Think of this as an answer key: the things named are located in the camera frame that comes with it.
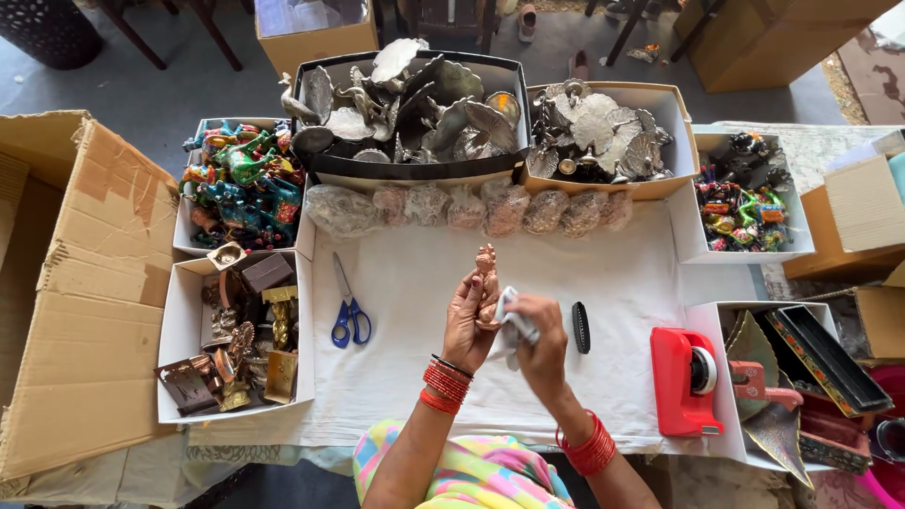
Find person's right hand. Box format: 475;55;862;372
505;294;571;412

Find person's left hand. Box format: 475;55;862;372
441;271;500;374

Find white polishing cloth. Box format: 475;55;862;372
489;286;541;373

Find copper deity figurine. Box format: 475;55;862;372
474;244;503;332

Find black oval brush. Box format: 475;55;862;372
571;301;591;355

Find row of wrapped figurines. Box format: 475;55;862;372
304;178;634;240

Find red bangles on left wrist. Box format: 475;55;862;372
419;353;475;415

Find red bangles on wrist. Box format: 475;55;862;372
419;353;475;415
555;409;617;478

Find red bangles on right wrist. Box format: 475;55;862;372
555;409;617;478

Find white table sheet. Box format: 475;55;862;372
187;177;768;457

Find red tape dispenser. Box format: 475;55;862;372
650;327;725;438

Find colourful pastel garment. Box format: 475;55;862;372
352;419;577;509

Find tan box of silver peacocks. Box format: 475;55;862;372
519;78;701;202

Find white box of small figurines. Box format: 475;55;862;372
666;124;816;266

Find black box of metal peacocks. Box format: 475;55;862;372
277;37;533;190

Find white box of leaf trays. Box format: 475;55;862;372
684;300;895;490

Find white box of brass items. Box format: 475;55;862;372
154;242;316;425

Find wooden chair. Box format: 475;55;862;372
396;0;499;54

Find white box of painted animals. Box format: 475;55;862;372
172;116;306;257

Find stack of corrugated cardboard boxes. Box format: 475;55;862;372
781;129;905;284

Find big brown cardboard box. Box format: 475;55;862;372
672;0;900;94

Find cardboard box with plastic bags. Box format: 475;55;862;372
254;0;380;79

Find pink plastic tub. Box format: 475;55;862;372
852;362;905;509

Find large open cardboard carton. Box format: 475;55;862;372
0;109;188;483

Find wooden stool legs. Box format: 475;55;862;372
95;0;245;72

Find black perforated bin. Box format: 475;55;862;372
0;0;103;71

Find blue handled scissors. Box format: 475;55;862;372
330;252;373;349

